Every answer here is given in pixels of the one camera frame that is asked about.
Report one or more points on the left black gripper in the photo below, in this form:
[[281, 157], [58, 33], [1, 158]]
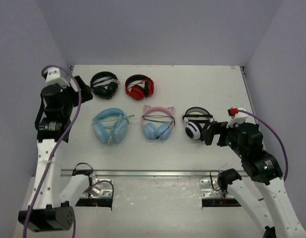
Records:
[[81, 89]]

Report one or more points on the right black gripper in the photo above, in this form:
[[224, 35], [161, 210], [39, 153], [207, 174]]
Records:
[[217, 128]]

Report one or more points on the light blue headphones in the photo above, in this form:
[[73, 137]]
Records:
[[111, 125]]

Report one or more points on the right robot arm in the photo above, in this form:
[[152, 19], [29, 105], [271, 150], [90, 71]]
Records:
[[275, 218]]

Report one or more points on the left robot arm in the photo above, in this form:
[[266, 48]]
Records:
[[50, 209]]

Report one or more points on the white black headphones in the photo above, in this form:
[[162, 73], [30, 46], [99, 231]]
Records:
[[195, 120]]

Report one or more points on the pink blue cat-ear headphones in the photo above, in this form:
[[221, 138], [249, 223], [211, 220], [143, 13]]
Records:
[[157, 122]]

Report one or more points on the red black headphones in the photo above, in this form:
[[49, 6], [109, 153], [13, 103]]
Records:
[[139, 86]]

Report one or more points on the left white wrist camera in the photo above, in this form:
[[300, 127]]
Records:
[[57, 76]]

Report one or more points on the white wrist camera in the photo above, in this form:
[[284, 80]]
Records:
[[57, 76], [237, 117]]

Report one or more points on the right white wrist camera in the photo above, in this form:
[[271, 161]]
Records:
[[237, 117]]

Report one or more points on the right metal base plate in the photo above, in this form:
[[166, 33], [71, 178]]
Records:
[[210, 189]]

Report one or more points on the metal base plate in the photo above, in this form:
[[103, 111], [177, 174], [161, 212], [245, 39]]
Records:
[[210, 189], [102, 188]]

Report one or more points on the aluminium table edge rail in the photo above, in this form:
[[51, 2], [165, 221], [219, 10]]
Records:
[[152, 173]]

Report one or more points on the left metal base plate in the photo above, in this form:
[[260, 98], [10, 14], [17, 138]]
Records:
[[102, 188]]

